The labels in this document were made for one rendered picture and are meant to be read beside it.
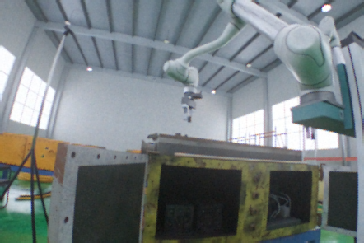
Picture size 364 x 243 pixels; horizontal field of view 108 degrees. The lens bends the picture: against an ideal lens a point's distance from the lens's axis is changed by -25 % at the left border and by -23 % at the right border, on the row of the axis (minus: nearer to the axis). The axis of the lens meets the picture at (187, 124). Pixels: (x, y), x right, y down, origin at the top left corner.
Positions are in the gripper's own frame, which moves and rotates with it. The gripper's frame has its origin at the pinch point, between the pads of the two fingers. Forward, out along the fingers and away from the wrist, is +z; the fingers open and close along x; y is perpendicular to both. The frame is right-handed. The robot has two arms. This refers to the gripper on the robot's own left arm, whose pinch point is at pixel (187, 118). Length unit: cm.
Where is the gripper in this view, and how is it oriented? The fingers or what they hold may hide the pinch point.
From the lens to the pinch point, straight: 116.8
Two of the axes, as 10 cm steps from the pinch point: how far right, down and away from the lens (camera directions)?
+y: -8.7, 0.2, 4.9
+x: -4.8, -2.1, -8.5
